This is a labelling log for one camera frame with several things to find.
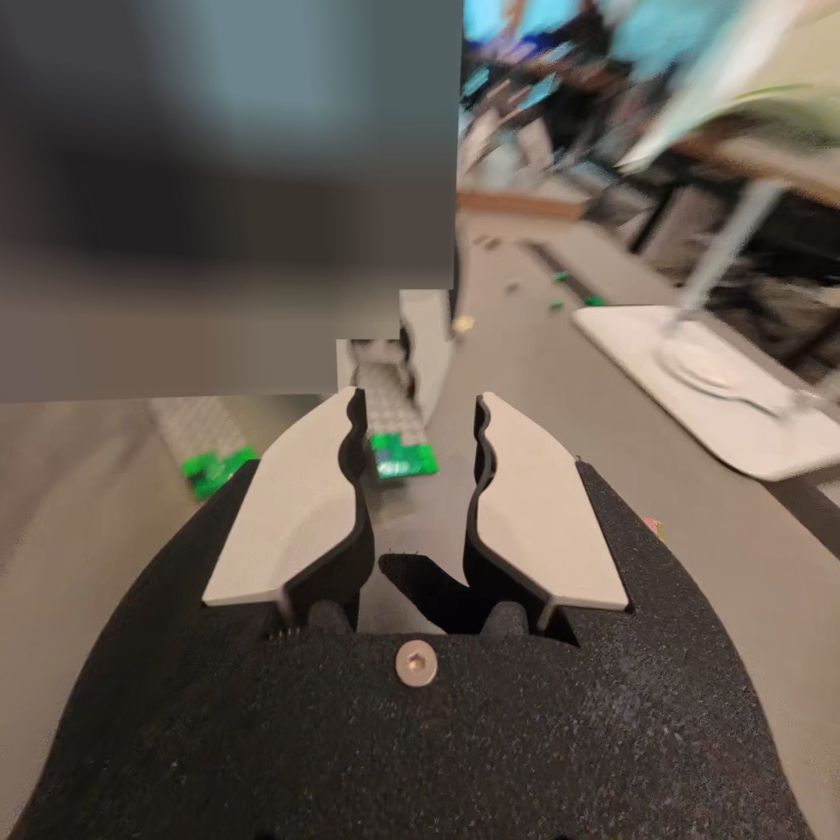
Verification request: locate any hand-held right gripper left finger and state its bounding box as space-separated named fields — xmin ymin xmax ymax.
xmin=201 ymin=386 xmax=375 ymax=623

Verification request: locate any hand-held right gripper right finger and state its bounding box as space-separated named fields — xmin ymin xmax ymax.
xmin=463 ymin=392 xmax=631 ymax=626

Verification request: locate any grey green toy brick plate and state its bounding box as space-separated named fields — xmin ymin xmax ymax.
xmin=353 ymin=360 xmax=439 ymax=481
xmin=150 ymin=397 xmax=258 ymax=501

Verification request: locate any grey desk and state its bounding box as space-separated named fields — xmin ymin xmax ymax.
xmin=0 ymin=209 xmax=840 ymax=840

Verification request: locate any white mat with stand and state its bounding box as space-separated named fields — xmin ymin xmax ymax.
xmin=573 ymin=176 xmax=840 ymax=481

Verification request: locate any pale instruction display screen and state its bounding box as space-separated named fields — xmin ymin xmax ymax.
xmin=616 ymin=0 xmax=840 ymax=173

